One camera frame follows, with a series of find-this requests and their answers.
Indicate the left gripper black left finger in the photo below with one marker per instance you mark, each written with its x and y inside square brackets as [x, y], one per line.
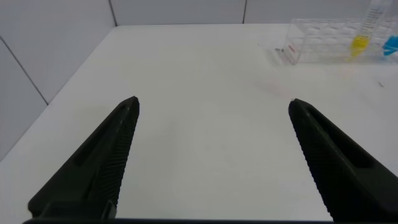
[93, 174]

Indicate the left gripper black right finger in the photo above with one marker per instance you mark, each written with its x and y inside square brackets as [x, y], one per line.
[348, 180]

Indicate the yellow pigment test tube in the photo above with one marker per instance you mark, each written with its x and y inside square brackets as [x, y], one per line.
[360, 43]

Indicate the blue pigment test tube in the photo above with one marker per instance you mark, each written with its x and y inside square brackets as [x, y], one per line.
[391, 45]

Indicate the clear acrylic test tube rack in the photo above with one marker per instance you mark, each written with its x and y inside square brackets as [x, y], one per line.
[317, 40]

